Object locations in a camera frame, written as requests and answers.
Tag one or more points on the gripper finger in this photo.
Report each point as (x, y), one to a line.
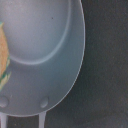
(4, 58)

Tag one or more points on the grey toy pot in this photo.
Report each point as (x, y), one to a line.
(46, 40)

